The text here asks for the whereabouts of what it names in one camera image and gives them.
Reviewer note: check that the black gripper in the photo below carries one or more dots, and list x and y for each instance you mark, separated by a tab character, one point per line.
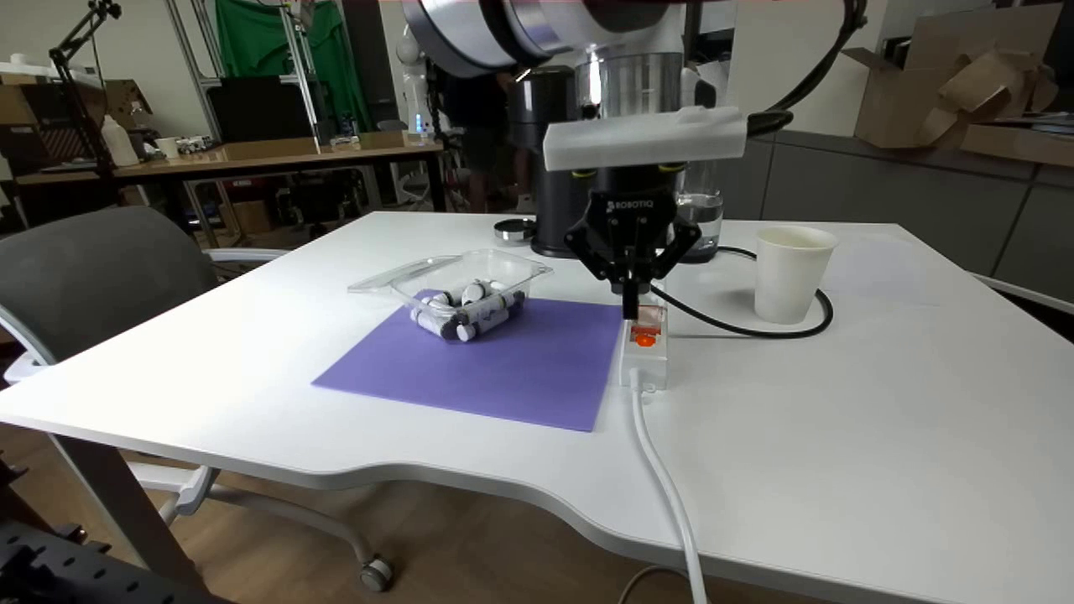
631	196

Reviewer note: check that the white power strip orange switch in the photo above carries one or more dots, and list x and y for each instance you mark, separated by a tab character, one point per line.
649	357

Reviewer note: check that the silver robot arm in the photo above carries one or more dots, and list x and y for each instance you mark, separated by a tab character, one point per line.
490	28

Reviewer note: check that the clear glass water tank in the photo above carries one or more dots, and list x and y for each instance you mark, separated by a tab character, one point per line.
704	221

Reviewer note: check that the black coffee machine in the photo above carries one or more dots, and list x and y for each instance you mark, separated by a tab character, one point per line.
553	211

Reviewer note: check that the bag of batteries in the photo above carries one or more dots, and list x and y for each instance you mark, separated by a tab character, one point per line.
490	273

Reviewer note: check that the white paper cup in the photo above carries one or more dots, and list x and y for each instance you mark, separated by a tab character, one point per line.
794	273

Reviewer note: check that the purple paper mat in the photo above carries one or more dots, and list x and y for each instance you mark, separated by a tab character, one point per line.
505	371

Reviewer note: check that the clear plastic container lid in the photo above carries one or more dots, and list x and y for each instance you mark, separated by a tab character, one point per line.
406	273

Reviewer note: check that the grey cabinet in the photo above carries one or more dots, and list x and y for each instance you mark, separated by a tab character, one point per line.
894	201

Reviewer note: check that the brown cardboard box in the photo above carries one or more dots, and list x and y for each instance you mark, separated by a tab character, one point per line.
961	87

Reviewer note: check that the wooden desk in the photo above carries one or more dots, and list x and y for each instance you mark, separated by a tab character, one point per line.
279	153

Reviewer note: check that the black monitor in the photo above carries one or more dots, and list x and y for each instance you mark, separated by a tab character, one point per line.
264	110

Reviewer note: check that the green cloth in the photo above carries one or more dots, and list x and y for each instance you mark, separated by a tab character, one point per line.
264	39

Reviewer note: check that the grey office chair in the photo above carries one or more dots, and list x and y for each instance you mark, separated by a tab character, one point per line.
88	278

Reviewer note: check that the grey table leg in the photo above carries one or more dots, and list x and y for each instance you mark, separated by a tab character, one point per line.
123	516

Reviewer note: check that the white wrapped wrist camera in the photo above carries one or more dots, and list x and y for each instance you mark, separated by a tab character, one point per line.
649	138

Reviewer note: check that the black aluminium frame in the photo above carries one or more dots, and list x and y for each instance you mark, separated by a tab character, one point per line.
70	570

